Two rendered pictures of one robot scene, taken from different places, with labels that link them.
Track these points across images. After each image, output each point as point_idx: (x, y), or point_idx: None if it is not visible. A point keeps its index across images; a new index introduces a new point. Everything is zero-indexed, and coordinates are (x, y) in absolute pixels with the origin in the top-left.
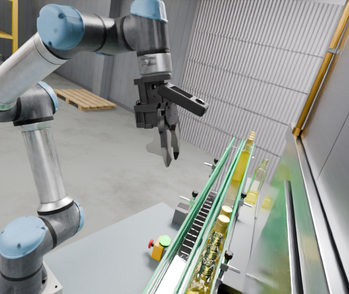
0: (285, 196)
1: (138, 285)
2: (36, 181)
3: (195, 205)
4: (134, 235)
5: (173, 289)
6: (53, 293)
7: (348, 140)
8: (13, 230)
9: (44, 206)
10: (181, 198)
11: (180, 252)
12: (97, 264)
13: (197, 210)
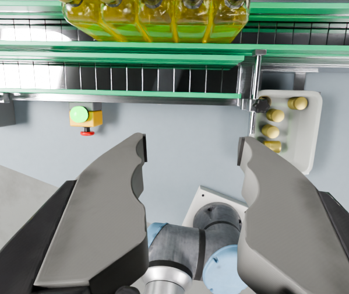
0: None
1: (148, 119)
2: None
3: None
4: (80, 161)
5: (165, 68)
6: (209, 192)
7: None
8: (236, 284)
9: (186, 287)
10: None
11: (98, 80)
12: (149, 176)
13: None
